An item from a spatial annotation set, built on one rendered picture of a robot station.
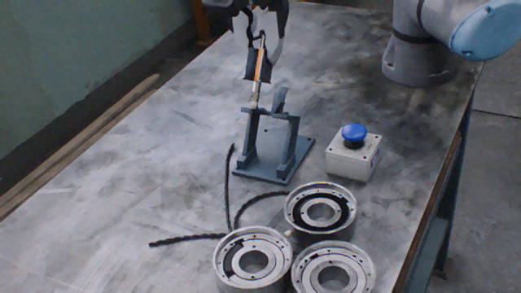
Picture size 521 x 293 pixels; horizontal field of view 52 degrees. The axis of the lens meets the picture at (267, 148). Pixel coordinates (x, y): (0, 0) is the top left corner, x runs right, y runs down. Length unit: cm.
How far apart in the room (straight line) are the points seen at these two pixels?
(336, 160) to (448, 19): 30
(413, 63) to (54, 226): 70
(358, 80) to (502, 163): 120
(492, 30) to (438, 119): 18
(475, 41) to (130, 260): 62
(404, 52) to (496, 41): 20
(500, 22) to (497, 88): 176
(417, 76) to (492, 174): 113
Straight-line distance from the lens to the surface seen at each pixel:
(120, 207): 89
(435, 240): 156
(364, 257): 71
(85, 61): 263
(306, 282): 70
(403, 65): 109
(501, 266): 186
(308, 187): 81
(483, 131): 239
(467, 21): 92
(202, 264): 77
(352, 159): 84
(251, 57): 79
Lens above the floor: 137
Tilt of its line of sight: 38 degrees down
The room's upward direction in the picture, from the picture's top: 7 degrees counter-clockwise
